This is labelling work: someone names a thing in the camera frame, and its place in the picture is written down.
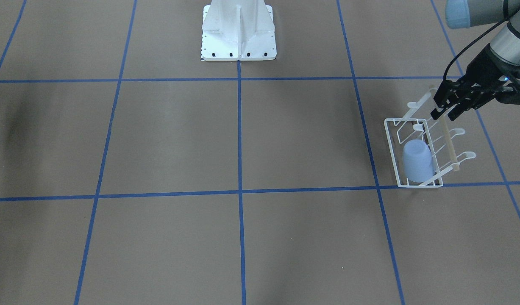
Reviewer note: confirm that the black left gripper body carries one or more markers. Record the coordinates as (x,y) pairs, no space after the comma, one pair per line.
(483,70)

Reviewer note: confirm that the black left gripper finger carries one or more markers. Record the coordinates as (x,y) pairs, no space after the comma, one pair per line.
(464,104)
(446,98)

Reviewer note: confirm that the light blue plastic cup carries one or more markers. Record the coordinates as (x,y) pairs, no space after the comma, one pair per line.
(418,164)

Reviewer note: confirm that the white wire cup holder rack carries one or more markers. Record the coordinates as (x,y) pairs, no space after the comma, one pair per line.
(417,123)

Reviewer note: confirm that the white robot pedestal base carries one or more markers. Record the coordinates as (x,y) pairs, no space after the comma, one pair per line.
(238,30)

